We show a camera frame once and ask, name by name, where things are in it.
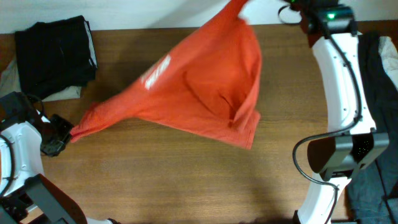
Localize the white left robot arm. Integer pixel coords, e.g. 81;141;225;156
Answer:
1;91;115;224

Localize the white garment in pile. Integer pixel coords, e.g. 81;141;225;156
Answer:
379;36;398;88

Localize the beige folded garment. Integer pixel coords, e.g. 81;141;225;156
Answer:
1;57;82;101

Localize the orange t-shirt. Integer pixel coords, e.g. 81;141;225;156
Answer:
71;0;262;149

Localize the dark clothes pile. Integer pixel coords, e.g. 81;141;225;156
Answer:
346;32;397;223

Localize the black folded garment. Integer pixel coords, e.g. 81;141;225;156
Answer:
14;16;98;99

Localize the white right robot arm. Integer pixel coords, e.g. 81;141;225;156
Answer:
286;0;389;224

